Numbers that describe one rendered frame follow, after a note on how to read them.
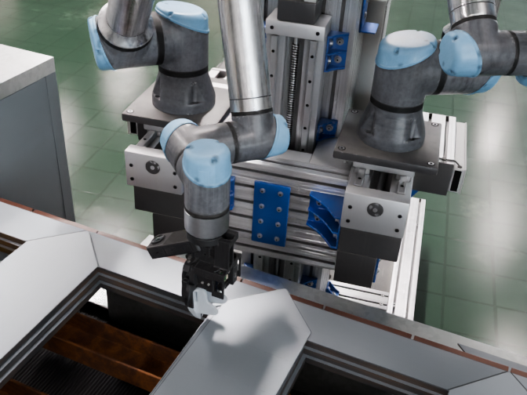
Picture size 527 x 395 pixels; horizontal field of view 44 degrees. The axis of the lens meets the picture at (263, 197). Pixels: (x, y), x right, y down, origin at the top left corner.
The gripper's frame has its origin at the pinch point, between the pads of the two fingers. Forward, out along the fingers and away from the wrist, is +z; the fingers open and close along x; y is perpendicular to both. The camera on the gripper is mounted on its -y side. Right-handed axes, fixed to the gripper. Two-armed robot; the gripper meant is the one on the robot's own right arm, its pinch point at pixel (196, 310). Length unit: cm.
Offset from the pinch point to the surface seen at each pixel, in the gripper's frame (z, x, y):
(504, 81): 86, 373, 38
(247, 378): 0.8, -9.8, 15.1
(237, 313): 0.7, 3.6, 6.8
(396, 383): 2.8, 2.3, 38.1
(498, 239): 86, 181, 56
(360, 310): 18.4, 33.9, 24.5
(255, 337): 0.8, -0.5, 12.3
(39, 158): 7, 39, -70
